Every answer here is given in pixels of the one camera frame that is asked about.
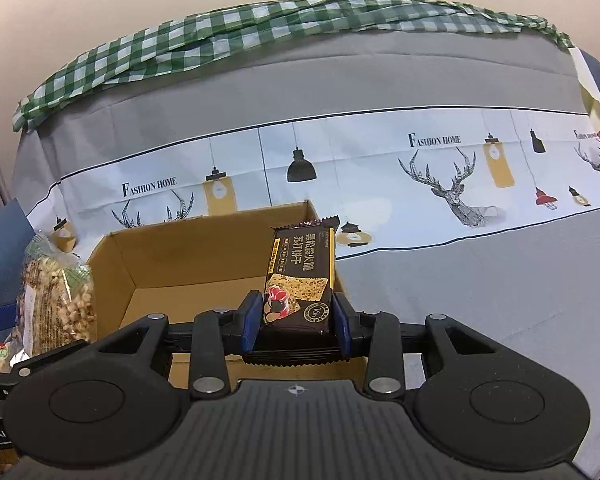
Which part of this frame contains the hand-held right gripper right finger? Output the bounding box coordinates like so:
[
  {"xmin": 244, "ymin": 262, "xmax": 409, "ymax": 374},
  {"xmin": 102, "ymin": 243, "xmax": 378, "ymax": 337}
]
[{"xmin": 330, "ymin": 292, "xmax": 502, "ymax": 402}]

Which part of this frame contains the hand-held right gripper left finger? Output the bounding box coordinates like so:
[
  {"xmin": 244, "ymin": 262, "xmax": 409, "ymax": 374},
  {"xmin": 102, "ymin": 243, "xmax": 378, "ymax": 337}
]
[{"xmin": 96, "ymin": 290, "xmax": 264, "ymax": 402}]

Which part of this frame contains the black cracker packet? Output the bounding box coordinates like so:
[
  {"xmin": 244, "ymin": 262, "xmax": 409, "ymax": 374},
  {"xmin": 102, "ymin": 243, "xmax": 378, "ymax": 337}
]
[{"xmin": 241, "ymin": 215, "xmax": 351, "ymax": 367}]

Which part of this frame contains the clear bag of peanut snacks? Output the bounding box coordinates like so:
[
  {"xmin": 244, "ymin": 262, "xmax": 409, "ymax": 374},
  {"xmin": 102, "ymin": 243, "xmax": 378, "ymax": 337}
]
[{"xmin": 17, "ymin": 230, "xmax": 99, "ymax": 359}]

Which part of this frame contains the brown cardboard box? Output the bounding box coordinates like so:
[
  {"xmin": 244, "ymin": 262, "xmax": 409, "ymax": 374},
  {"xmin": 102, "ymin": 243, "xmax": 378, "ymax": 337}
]
[{"xmin": 82, "ymin": 200, "xmax": 426, "ymax": 392}]

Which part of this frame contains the clear snack packet green label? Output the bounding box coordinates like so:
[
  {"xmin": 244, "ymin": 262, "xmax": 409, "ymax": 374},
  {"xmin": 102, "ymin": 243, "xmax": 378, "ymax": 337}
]
[{"xmin": 0, "ymin": 327, "xmax": 34, "ymax": 377}]

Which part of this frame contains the blue zippered cushion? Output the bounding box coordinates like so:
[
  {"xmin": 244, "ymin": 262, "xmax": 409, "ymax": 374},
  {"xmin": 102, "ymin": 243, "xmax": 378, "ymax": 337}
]
[{"xmin": 0, "ymin": 199, "xmax": 37, "ymax": 307}]

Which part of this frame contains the grey printed bed sheet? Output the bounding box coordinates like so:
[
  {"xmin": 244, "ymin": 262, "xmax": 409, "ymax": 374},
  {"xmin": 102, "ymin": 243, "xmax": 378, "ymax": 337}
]
[{"xmin": 10, "ymin": 25, "xmax": 600, "ymax": 480}]

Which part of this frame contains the green checked cloth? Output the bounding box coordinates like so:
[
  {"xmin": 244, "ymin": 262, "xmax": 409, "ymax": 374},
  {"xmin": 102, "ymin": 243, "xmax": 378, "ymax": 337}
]
[{"xmin": 11, "ymin": 0, "xmax": 576, "ymax": 133}]

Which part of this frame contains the dark blue pillow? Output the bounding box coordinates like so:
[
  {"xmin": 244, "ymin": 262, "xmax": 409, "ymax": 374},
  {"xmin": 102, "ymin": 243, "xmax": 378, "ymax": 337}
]
[{"xmin": 577, "ymin": 48, "xmax": 600, "ymax": 112}]

